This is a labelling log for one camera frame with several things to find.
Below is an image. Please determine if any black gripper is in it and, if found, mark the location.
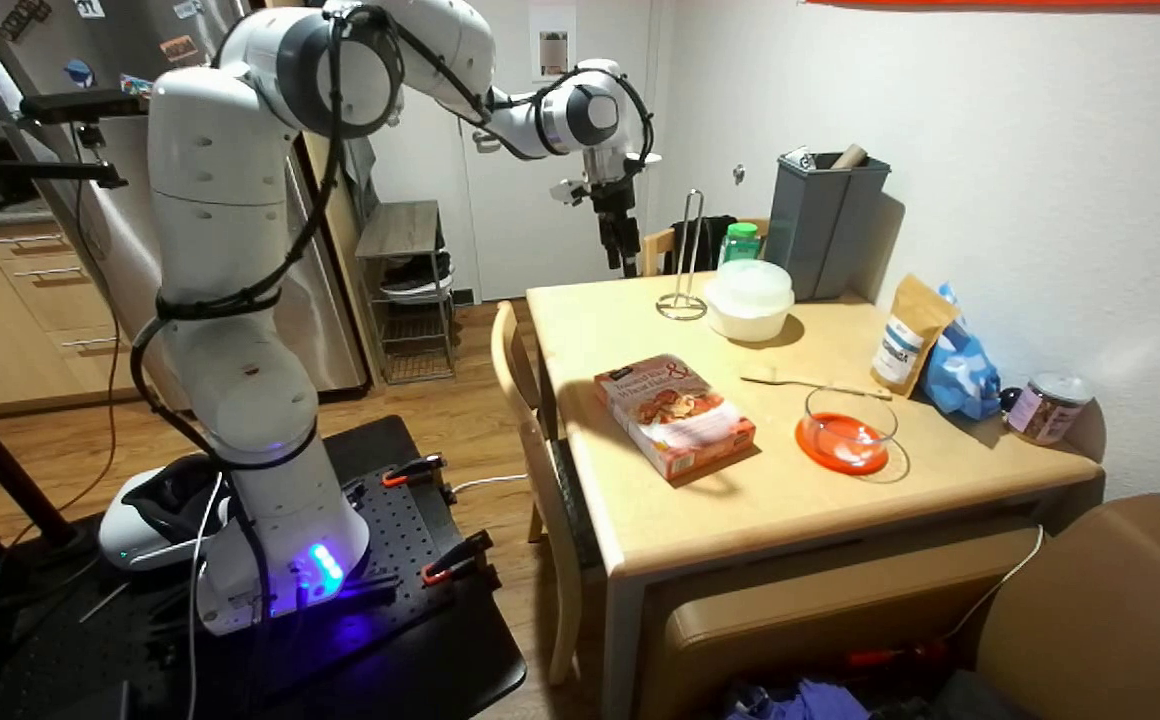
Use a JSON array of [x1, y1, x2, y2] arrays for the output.
[[589, 175, 646, 281]]

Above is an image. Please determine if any pink cardboard box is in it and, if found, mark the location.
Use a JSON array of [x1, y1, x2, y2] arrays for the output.
[[592, 351, 759, 489]]

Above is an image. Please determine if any wooden chair with jacket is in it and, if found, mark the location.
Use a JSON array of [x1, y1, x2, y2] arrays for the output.
[[636, 220, 690, 281]]

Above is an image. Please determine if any white lidded plastic container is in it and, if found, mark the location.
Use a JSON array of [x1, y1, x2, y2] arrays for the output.
[[706, 257, 796, 350]]

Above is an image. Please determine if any grey plastic bin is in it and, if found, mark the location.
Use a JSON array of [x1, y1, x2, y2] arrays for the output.
[[765, 146, 896, 306]]

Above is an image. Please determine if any light wooden slatted chair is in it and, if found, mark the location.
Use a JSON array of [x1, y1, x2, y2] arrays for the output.
[[489, 297, 589, 694]]

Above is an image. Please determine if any small wooden shelf stool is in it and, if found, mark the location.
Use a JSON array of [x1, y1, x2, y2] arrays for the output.
[[350, 197, 458, 387]]

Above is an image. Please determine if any thin light utensil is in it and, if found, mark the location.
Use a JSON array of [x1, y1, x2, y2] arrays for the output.
[[737, 367, 901, 403]]

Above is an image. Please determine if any orange plastic lid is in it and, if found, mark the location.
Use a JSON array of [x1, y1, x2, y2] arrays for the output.
[[792, 413, 896, 480]]

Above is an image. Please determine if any light wooden table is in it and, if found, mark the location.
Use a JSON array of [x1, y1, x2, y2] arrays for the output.
[[522, 273, 1107, 720]]

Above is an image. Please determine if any brown pouch white label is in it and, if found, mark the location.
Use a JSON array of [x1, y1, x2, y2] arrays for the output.
[[868, 273, 960, 402]]

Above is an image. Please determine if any orange black clamp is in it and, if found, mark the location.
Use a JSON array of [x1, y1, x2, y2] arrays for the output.
[[414, 527, 499, 591], [374, 452, 450, 494]]

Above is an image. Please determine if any blue plastic bag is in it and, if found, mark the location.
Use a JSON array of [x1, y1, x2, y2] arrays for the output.
[[918, 317, 1009, 429]]

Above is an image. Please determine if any small pink jar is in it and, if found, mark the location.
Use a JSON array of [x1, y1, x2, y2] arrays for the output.
[[1002, 373, 1100, 449]]

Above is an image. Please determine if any purple cloth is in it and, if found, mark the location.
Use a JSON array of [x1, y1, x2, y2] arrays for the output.
[[725, 678, 877, 720]]

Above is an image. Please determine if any white black floor device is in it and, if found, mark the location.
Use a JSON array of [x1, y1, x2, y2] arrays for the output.
[[96, 452, 237, 576]]

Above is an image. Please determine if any wooden kitchen cabinet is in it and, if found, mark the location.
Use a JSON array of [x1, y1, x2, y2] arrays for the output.
[[0, 216, 152, 415]]

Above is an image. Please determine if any metal wire towel holder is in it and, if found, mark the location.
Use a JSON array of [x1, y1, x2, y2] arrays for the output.
[[650, 186, 713, 323]]

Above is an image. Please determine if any small wall photo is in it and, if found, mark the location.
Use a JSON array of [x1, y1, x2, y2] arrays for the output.
[[535, 28, 573, 79]]

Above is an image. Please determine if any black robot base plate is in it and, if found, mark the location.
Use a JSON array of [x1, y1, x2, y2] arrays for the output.
[[185, 413, 531, 720]]

